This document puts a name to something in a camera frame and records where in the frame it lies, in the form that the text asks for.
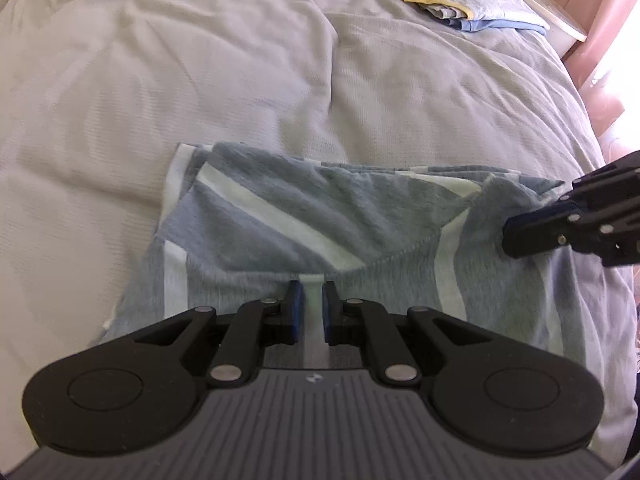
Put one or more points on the white bed blanket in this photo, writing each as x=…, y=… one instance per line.
x=175, y=70

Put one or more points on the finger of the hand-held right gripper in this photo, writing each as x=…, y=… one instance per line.
x=535, y=232
x=610, y=182

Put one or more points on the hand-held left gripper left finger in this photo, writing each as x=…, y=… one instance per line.
x=295, y=305

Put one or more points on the pink curtain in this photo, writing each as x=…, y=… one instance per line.
x=605, y=35

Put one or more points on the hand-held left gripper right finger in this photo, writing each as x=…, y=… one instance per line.
x=330, y=310

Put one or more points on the grey white striped shirt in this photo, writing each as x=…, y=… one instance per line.
x=310, y=220

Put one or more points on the light blue garment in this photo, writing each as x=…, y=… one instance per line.
x=500, y=26

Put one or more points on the white bedside table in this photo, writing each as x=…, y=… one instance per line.
x=555, y=20

